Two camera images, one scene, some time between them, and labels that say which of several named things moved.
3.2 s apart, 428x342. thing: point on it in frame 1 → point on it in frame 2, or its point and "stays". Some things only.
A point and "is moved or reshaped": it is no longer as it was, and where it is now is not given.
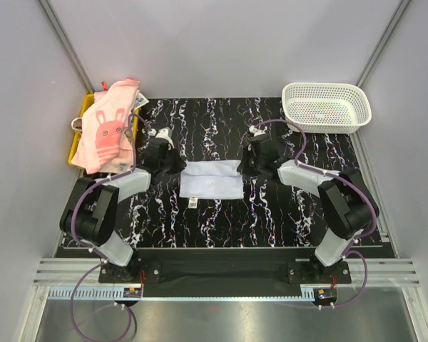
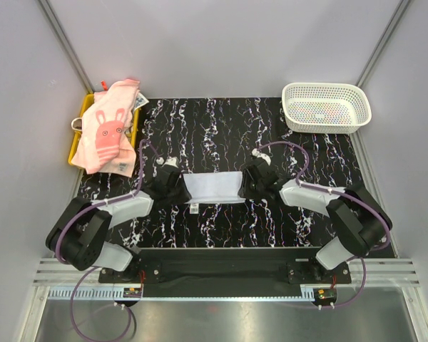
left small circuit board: (133, 292) stays
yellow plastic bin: (89, 100) stays
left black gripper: (180, 164) → (185, 196)
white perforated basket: (326, 107) stays
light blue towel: (212, 179) is moved or reshaped
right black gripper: (243, 168) → (245, 192)
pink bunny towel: (105, 145) stays
